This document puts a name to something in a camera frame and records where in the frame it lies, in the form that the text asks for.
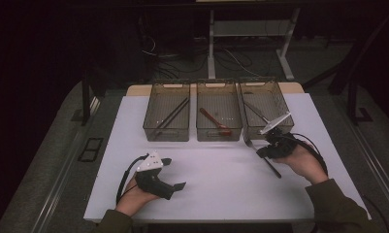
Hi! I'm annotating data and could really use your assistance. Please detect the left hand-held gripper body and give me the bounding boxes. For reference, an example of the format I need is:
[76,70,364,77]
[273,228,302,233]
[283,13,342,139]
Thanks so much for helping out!
[135,150,177,201]

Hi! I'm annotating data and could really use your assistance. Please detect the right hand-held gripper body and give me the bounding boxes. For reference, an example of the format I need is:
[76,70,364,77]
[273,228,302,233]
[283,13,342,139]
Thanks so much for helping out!
[258,111,299,160]

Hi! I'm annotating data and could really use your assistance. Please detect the silver metal fork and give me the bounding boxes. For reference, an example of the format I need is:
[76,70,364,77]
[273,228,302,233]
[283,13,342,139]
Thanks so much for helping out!
[244,138,282,180]

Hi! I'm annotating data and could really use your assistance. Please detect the smoky clear plastic bin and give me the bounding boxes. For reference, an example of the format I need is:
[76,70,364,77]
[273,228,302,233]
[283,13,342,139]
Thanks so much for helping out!
[195,81,243,143]
[143,82,192,143]
[239,79,295,141]

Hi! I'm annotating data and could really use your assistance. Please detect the brown wooden spoon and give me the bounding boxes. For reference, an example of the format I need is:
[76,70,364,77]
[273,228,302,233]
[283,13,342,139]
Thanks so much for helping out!
[199,107,233,137]

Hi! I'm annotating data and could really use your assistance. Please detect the black chopstick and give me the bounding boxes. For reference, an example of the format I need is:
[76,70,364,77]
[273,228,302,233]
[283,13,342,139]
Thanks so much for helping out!
[155,96,190,130]
[153,102,190,139]

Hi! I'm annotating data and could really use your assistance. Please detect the person's left hand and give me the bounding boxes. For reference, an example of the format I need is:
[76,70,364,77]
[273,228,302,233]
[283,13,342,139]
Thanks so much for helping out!
[114,176,159,217]

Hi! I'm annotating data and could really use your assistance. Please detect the person's right hand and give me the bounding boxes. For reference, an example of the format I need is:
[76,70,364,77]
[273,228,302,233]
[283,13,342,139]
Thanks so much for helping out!
[273,143,330,186]

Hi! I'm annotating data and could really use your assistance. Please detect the black metal stand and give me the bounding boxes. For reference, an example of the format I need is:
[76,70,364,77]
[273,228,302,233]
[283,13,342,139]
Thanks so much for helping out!
[302,13,389,126]

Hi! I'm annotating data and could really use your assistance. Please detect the white metal stand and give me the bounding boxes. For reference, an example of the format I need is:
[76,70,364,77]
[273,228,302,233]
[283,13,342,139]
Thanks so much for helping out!
[207,8,302,82]

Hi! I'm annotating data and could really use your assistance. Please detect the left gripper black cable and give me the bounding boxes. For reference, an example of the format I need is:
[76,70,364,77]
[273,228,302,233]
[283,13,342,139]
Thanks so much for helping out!
[115,153,150,206]

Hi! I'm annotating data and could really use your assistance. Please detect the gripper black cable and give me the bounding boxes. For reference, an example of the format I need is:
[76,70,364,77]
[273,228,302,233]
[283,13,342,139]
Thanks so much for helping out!
[290,131,330,178]
[115,153,150,206]

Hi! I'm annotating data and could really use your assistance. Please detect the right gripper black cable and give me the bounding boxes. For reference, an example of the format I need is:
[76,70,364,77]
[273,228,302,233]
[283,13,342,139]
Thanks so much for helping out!
[290,131,330,178]

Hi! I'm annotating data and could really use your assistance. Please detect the white floor cable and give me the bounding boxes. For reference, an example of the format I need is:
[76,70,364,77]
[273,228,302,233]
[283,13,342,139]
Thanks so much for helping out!
[222,48,264,79]

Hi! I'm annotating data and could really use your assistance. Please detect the black floor cables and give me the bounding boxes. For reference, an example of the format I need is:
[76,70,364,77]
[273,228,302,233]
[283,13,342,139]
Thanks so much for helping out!
[142,35,212,81]

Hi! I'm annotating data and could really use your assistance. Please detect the aluminium rail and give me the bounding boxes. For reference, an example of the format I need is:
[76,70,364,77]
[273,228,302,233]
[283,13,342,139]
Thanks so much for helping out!
[343,119,389,208]
[30,96,101,233]

